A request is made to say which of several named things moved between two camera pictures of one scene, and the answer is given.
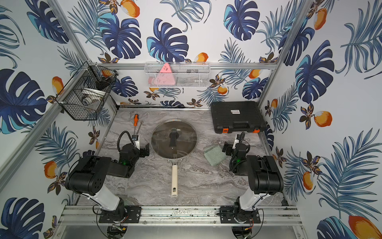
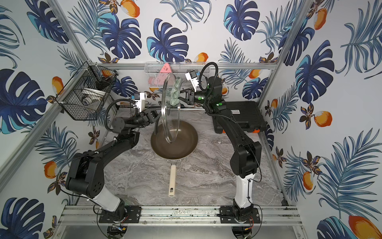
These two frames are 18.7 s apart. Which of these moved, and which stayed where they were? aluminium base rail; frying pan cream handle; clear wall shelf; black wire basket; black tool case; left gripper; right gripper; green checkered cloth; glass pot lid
Moved: green checkered cloth; right gripper; glass pot lid; left gripper
Stayed: aluminium base rail; black wire basket; frying pan cream handle; clear wall shelf; black tool case
